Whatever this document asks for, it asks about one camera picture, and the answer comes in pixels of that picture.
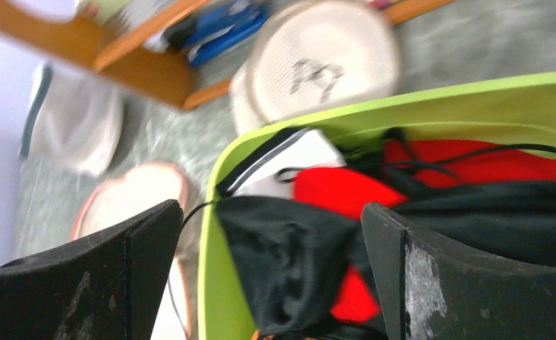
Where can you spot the red bra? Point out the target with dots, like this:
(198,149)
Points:
(346,191)

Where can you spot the pink floral laundry bag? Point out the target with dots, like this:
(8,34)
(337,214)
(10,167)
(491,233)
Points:
(118,199)

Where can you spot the blue stapler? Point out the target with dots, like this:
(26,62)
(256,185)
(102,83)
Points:
(223,27)

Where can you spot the orange wooden shelf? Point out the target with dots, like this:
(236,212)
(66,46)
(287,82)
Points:
(164,76)

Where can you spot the green plastic basket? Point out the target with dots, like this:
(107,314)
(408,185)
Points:
(509,110)

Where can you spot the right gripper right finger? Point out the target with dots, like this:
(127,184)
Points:
(433,287)

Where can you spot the white bra black trim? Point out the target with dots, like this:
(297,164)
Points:
(264,171)

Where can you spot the white box on shelf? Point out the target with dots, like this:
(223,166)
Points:
(99,11)

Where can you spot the white cylindrical mesh bag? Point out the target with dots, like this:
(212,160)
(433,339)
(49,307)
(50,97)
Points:
(73,120)

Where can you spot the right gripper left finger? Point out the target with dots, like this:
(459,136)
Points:
(106,285)

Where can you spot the round white mesh bag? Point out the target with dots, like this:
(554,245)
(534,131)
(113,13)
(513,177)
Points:
(312,56)

